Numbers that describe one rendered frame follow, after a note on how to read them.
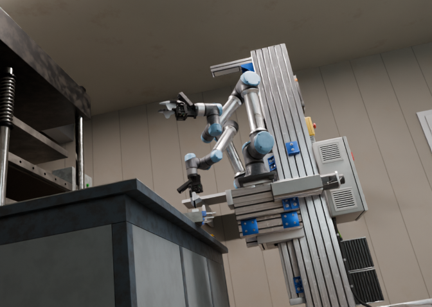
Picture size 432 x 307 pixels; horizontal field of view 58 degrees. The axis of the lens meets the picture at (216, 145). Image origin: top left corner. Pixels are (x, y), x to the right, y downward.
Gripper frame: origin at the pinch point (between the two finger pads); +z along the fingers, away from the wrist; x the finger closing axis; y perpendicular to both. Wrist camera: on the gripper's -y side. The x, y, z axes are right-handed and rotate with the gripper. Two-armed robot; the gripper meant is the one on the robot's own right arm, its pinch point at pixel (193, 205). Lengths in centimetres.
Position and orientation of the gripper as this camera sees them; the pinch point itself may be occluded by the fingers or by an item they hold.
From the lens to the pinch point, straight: 254.8
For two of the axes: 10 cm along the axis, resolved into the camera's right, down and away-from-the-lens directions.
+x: 1.8, 3.6, 9.2
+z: 1.5, 9.1, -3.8
